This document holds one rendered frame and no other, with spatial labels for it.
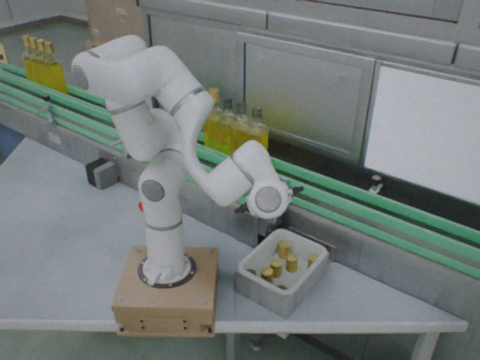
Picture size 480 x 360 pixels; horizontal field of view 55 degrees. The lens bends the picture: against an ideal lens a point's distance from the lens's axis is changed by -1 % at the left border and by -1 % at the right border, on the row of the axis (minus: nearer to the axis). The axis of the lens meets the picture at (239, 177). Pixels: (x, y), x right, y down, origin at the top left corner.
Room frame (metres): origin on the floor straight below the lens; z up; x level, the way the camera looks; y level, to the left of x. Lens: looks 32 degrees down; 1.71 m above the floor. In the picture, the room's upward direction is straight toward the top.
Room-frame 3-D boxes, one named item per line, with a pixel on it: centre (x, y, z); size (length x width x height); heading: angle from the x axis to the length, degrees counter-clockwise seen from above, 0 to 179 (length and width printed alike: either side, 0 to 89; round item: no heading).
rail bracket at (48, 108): (1.71, 0.79, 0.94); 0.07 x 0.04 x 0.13; 143
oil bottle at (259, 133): (1.29, -0.05, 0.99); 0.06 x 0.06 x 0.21; 52
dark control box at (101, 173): (1.48, 0.52, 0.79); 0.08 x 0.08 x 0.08; 53
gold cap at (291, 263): (0.99, -0.15, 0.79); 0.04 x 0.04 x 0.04
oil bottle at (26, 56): (2.04, 0.95, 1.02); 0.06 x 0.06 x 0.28; 53
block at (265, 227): (1.12, -0.10, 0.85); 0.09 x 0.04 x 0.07; 143
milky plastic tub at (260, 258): (0.96, -0.12, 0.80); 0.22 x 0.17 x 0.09; 143
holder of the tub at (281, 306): (0.98, -0.14, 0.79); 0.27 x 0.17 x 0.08; 143
